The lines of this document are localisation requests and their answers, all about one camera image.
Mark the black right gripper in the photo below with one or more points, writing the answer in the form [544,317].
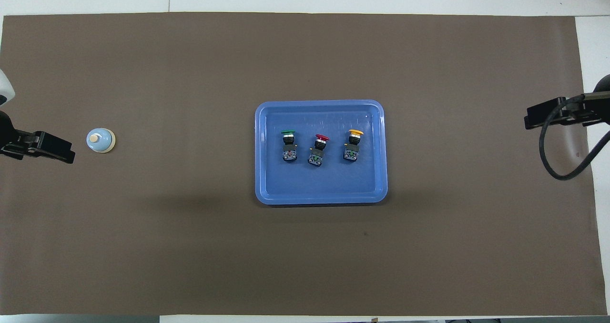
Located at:
[579,109]

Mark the red push button switch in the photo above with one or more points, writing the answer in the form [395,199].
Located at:
[316,157]

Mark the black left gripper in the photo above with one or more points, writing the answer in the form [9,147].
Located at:
[33,142]

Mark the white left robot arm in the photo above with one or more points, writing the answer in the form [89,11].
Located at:
[5,87]

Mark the green push button switch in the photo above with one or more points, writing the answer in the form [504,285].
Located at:
[289,154]

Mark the blue plastic tray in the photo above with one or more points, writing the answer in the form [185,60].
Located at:
[286,185]

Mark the yellow push button switch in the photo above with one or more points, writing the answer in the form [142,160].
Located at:
[351,154]

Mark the brown table mat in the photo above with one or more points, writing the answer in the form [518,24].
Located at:
[190,75]

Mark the light blue desk bell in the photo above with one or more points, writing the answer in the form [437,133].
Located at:
[100,141]

